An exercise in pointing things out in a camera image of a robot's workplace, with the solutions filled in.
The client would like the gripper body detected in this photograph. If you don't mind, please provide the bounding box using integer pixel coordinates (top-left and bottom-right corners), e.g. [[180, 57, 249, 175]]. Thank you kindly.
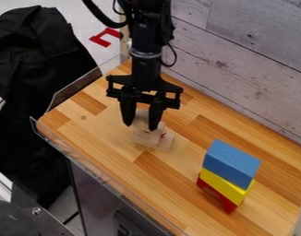
[[104, 54, 185, 111]]

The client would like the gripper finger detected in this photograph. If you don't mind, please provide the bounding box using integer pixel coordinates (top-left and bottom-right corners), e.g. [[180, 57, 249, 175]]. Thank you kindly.
[[146, 96, 167, 133], [118, 90, 138, 128]]

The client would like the wooden cube with hole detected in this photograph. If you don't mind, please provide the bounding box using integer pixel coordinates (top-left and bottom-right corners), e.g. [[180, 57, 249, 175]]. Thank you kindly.
[[129, 108, 177, 153]]

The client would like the blue block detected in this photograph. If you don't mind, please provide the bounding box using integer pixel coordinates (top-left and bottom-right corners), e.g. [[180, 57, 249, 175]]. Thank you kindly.
[[200, 138, 263, 191]]

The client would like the black bag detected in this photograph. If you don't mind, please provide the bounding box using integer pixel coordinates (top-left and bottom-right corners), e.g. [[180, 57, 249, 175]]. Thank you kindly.
[[0, 5, 101, 210]]

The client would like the yellow block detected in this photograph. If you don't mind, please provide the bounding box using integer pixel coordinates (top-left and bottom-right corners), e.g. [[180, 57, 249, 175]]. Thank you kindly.
[[197, 167, 257, 207]]

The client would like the red block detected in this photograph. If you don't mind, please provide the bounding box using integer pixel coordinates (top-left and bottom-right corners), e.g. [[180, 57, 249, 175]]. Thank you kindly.
[[195, 176, 241, 216]]

